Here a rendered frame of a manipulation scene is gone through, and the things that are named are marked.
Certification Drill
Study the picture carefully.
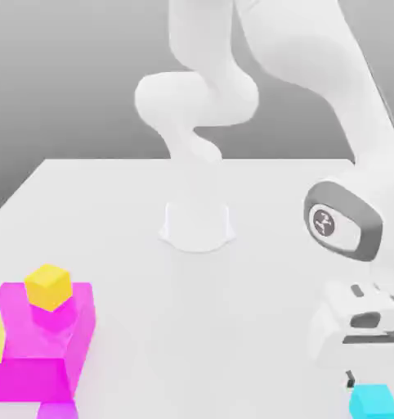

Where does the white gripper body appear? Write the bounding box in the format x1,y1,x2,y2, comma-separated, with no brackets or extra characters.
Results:
309,300,394,374

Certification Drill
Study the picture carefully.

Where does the small cyan cube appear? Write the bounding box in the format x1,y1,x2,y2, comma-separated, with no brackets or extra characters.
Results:
348,384,394,419

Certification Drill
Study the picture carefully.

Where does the small yellow cube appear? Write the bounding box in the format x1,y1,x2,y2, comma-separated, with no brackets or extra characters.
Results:
24,263,74,313

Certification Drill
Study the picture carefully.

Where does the small magenta cube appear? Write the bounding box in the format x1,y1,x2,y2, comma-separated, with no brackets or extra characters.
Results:
30,296,78,336

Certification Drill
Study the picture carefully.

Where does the large magenta box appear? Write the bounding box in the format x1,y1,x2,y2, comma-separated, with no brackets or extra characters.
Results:
0,282,97,404

